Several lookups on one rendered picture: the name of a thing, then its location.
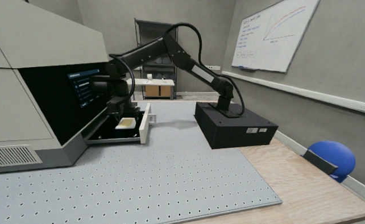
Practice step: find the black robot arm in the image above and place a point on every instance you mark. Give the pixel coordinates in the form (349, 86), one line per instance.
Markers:
(179, 58)

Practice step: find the grey lab imager with drawer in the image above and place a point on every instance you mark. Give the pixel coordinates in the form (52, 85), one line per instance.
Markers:
(47, 107)

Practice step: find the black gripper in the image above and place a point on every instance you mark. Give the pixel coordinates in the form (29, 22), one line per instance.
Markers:
(133, 109)

